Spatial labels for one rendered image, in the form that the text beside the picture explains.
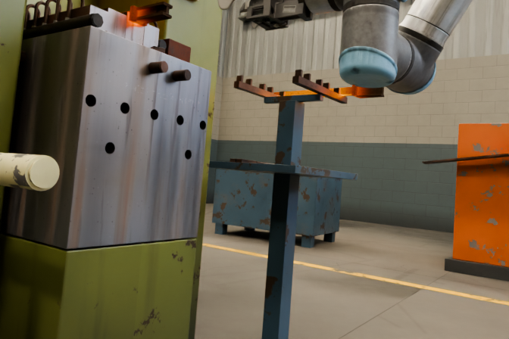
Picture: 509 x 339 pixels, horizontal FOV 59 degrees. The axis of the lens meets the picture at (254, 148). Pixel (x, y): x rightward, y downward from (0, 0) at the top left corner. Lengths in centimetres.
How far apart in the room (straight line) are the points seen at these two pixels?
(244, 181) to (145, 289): 380
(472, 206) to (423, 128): 448
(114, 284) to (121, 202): 18
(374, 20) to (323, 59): 876
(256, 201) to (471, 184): 207
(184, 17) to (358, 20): 83
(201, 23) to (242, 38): 927
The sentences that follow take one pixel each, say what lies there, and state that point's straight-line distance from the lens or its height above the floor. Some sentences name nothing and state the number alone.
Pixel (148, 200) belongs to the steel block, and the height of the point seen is 56.
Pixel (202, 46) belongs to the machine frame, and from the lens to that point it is 152.
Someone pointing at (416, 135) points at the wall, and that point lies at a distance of 849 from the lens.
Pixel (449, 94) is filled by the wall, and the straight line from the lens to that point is 850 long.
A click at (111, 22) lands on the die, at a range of 109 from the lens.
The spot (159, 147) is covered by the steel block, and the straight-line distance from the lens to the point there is 108.
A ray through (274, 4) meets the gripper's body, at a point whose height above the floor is 96.
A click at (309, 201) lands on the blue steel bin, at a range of 451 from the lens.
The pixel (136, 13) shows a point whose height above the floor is 100.
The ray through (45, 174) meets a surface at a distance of 62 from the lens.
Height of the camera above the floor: 63
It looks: 4 degrees up
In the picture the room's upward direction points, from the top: 4 degrees clockwise
